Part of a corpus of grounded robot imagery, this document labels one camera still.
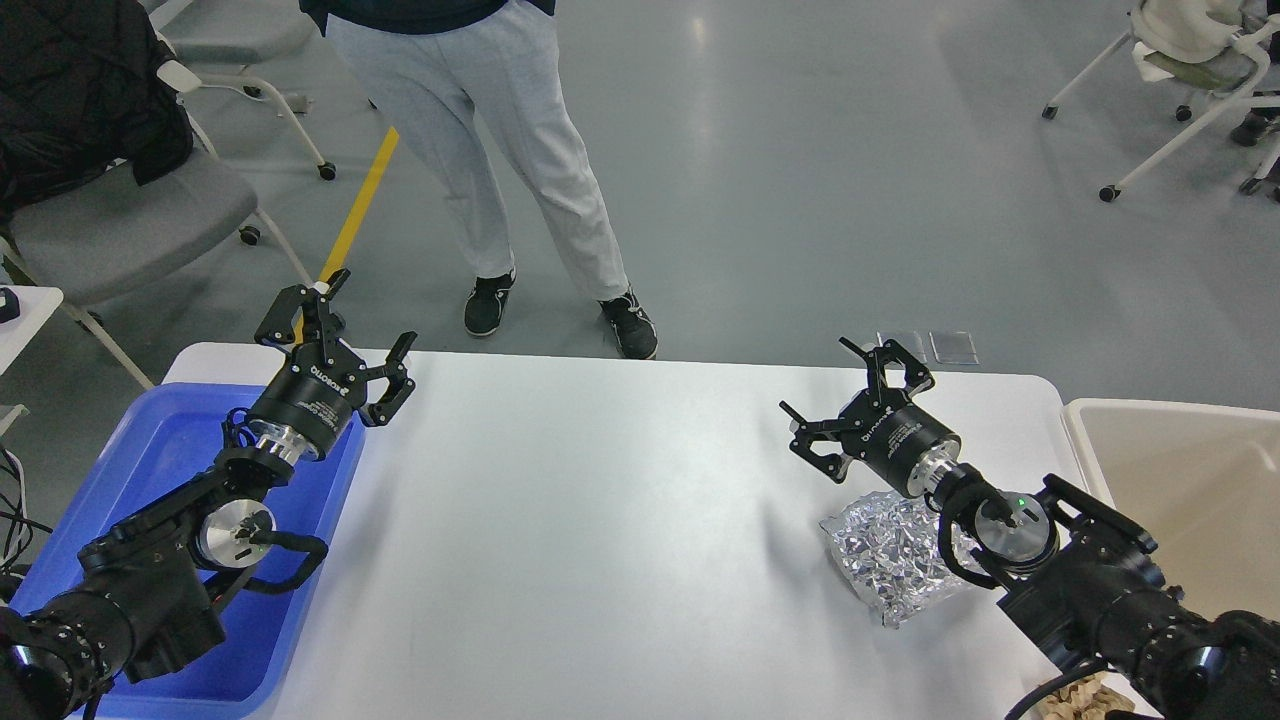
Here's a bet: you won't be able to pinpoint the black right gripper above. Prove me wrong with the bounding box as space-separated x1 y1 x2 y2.
780 336 961 498

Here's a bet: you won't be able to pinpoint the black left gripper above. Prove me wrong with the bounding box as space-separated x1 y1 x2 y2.
247 268 419 464

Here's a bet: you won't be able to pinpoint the silver foil bag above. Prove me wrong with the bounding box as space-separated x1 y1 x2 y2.
818 491 974 629

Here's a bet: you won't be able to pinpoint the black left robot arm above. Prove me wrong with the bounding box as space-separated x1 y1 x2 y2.
3 268 416 719

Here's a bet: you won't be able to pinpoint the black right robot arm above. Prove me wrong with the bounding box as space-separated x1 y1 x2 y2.
790 340 1279 719

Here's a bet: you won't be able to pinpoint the left metal floor plate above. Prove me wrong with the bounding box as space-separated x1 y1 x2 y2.
877 331 931 364

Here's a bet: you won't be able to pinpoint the metal floor plate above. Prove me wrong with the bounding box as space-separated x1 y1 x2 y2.
877 331 931 364
928 331 980 366

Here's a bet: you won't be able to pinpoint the right metal floor plate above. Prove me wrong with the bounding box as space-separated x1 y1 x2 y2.
928 331 980 366

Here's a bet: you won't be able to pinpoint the blue plastic bin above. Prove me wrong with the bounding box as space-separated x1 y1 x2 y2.
3 380 390 719

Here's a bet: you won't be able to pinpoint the person in grey trousers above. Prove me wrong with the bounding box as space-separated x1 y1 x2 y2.
298 0 660 361

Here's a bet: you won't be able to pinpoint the grey office chair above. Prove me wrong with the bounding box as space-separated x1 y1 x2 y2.
0 60 337 391

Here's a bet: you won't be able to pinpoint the white side table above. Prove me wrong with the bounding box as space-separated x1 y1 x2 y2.
1 284 64 374

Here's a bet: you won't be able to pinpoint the white chair base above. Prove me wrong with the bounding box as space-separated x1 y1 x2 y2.
160 1 337 181

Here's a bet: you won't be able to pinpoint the beige plastic bin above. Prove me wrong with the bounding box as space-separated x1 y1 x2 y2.
1064 398 1279 641

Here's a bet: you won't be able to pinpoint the crumpled brown paper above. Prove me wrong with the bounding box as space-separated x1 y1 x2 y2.
1030 673 1137 719

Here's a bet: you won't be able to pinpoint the black jacket on chair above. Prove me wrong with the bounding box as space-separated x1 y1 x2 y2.
1 1 195 219

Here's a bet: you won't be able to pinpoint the white chair with cushion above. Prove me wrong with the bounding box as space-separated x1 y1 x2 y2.
1041 1 1277 202

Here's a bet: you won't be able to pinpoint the black cables at left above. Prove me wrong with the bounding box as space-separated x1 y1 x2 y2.
0 445 52 601

